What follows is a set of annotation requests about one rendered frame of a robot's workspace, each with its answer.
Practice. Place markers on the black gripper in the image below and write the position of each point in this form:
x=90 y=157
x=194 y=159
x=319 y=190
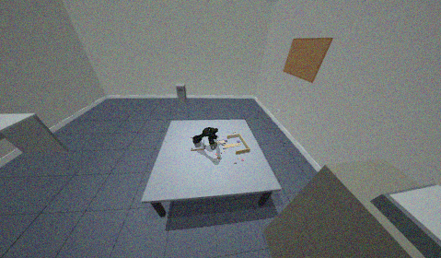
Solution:
x=210 y=138

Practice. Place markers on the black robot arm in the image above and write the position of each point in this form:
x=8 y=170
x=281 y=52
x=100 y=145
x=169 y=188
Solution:
x=197 y=138

